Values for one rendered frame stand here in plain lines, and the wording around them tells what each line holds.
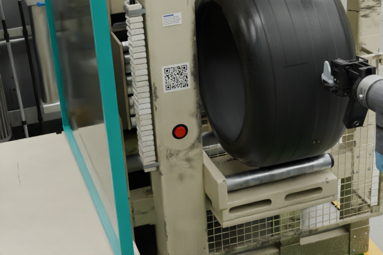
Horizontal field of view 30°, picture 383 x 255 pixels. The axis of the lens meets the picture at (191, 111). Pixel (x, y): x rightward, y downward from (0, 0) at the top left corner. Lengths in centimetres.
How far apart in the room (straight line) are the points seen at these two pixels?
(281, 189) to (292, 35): 48
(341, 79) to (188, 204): 64
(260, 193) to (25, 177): 84
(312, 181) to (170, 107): 47
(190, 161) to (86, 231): 85
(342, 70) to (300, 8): 24
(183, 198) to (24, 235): 90
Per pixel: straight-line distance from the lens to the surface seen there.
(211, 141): 224
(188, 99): 192
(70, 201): 129
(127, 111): 232
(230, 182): 199
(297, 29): 180
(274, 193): 204
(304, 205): 210
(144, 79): 187
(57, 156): 144
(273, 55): 177
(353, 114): 170
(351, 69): 168
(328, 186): 211
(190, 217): 209
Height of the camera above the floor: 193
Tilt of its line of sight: 25 degrees down
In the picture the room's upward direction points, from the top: 4 degrees counter-clockwise
